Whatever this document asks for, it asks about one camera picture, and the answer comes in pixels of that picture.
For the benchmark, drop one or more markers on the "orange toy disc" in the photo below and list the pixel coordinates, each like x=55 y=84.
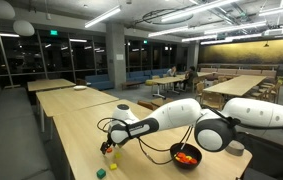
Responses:
x=110 y=150
x=181 y=155

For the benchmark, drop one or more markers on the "green toy block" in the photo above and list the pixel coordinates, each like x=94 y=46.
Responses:
x=101 y=173

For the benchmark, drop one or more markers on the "small black pendant lamp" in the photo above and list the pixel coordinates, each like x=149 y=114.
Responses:
x=266 y=44

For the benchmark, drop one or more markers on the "wooden table on white legs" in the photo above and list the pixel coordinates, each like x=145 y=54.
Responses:
x=164 y=80

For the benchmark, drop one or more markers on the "grey upholstered bench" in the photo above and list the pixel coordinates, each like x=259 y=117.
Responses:
x=7 y=133

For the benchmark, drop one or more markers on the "white paper sign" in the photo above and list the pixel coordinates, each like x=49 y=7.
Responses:
x=120 y=57

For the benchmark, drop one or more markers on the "small green exit sign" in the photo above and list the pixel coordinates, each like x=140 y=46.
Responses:
x=145 y=42

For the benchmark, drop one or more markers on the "light wooden chair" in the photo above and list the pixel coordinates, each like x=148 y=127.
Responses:
x=262 y=95
x=199 y=90
x=213 y=100
x=275 y=88

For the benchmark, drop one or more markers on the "open cardboard box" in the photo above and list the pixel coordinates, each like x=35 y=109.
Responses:
x=161 y=101

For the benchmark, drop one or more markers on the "black bag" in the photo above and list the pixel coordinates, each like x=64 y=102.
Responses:
x=271 y=163

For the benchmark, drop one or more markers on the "large wooden table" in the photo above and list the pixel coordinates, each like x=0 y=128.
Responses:
x=71 y=100

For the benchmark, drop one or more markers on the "tan wall bench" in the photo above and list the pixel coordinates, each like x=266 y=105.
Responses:
x=241 y=71

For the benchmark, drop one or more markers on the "white plate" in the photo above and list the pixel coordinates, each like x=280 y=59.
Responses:
x=80 y=87

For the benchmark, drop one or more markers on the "low wooden table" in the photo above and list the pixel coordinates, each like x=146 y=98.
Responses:
x=131 y=84

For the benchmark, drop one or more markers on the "black bowl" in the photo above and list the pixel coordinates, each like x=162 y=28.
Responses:
x=196 y=151

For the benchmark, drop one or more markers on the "small wooden table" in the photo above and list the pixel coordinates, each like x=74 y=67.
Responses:
x=49 y=84

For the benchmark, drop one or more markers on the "yellow toy block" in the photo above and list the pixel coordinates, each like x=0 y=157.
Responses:
x=113 y=166
x=117 y=155

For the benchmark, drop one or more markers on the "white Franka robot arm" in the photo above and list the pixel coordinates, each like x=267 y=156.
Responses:
x=181 y=113

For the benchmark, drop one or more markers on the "white globe pendant lamp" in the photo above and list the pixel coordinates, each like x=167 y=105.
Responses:
x=23 y=28
x=1 y=8

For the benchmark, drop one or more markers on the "grey cylinder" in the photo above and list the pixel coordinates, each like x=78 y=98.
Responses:
x=236 y=150

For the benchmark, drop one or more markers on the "long wooden dining table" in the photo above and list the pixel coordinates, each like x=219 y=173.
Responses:
x=234 y=85

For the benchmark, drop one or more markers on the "brown wooden chair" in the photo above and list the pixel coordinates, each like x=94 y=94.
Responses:
x=81 y=82

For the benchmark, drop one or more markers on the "grey concrete column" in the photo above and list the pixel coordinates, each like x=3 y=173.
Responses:
x=115 y=43

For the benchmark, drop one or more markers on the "blue sofa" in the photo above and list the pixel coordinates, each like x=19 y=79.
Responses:
x=137 y=76
x=157 y=72
x=99 y=81

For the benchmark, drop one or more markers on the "person in light shirt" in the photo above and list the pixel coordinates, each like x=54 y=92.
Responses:
x=171 y=71

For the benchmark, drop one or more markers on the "person in dark jacket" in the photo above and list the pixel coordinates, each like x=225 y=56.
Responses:
x=191 y=76

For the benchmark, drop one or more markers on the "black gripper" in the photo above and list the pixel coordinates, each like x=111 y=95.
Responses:
x=110 y=141

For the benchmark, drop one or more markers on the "white ceiling unit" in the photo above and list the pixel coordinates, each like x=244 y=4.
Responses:
x=274 y=31

